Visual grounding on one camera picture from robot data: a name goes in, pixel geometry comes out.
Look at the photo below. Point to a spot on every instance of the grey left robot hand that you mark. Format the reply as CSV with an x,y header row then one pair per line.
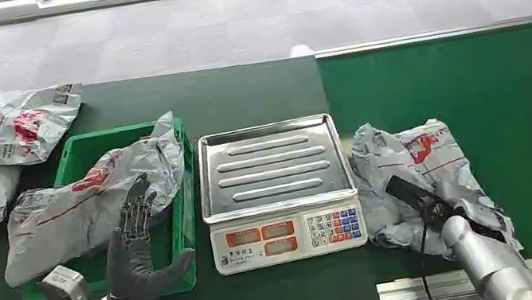
x,y
127,269

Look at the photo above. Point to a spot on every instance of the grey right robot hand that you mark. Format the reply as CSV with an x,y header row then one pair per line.
x,y
409,191

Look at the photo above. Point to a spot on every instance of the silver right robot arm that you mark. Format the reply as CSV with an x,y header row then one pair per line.
x,y
492,262

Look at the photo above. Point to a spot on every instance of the green plastic crate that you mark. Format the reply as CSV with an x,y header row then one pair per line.
x,y
178,221

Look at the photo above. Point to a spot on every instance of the large grey red-print parcel bag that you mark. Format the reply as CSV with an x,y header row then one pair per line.
x,y
74,219

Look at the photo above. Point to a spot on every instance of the white scale with steel tray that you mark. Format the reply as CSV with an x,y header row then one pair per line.
x,y
277,189

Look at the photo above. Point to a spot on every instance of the green conveyor belt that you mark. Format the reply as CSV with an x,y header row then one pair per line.
x,y
503,95

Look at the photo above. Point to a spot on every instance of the small white object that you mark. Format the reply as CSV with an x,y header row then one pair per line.
x,y
301,50

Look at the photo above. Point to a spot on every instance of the flat grey red-print parcel bag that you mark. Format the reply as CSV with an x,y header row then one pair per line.
x,y
9,128

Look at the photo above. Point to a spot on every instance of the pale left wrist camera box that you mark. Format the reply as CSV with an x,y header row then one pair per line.
x,y
65,290

